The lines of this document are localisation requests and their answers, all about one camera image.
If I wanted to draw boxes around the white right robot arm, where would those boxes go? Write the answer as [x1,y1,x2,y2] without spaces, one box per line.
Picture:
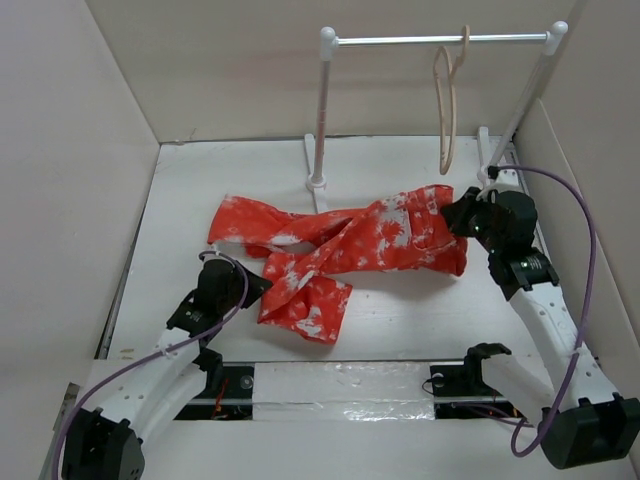
[441,187,639,469]

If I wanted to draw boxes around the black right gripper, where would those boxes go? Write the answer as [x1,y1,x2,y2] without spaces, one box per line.
[439,186,504,254]

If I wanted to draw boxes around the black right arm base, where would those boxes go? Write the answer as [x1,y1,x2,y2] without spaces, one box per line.
[421,343,523,426]

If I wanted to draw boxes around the white clothes rack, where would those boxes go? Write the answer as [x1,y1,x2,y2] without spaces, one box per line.
[302,20,569,216]

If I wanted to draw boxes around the beige plastic hanger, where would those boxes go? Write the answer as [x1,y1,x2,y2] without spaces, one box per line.
[432,24,471,175]

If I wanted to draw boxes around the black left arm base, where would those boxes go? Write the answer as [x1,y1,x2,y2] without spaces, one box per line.
[175,355,255,421]

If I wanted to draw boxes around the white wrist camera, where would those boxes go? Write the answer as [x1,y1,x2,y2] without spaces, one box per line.
[476,165,524,201]
[198,243,226,263]

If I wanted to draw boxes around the orange white tie-dye trousers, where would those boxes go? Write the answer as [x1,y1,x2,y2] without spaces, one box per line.
[208,184,467,345]

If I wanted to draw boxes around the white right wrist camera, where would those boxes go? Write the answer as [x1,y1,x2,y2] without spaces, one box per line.
[476,165,524,201]

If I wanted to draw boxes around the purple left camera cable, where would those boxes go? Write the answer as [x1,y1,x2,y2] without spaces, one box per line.
[51,251,251,480]

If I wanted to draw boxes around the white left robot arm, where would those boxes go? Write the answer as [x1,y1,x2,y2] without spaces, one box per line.
[51,254,273,479]

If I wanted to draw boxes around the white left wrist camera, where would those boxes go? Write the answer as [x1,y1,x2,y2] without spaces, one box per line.
[198,243,226,263]

